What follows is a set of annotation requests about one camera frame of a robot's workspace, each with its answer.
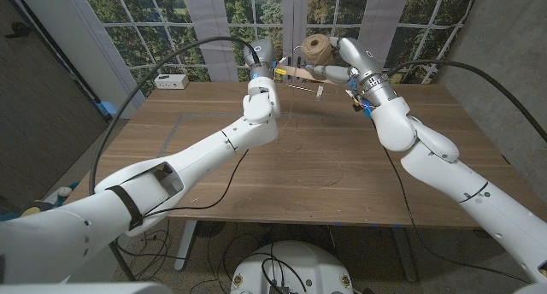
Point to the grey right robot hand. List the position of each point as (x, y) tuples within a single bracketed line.
[(367, 67)]

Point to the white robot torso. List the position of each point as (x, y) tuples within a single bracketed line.
[(316, 268)]

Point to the jute thread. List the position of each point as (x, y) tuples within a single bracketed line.
[(318, 187)]

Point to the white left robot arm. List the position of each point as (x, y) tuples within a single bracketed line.
[(192, 161)]

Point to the small blue object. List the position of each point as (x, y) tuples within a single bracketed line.
[(107, 108)]

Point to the grey table leg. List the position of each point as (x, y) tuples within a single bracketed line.
[(404, 255)]

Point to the printed window forest backdrop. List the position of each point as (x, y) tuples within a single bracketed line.
[(171, 12)]

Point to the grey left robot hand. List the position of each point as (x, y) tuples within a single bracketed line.
[(262, 50)]

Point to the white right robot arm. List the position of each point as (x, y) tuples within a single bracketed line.
[(448, 174)]

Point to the white and teal device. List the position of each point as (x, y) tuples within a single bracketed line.
[(64, 192)]

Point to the dark textured door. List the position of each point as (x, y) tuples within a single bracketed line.
[(25, 72)]

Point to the white table leg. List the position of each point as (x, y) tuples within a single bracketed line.
[(186, 242)]

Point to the wooden hanger with metal hook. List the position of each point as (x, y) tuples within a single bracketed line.
[(299, 73)]

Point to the black round floor object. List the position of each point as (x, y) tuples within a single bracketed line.
[(210, 229)]

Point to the jute twine spool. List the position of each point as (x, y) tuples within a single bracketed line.
[(317, 48)]

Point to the white power socket box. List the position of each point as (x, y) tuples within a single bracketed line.
[(171, 81)]

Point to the black and yellow padded object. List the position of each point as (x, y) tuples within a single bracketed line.
[(38, 206)]

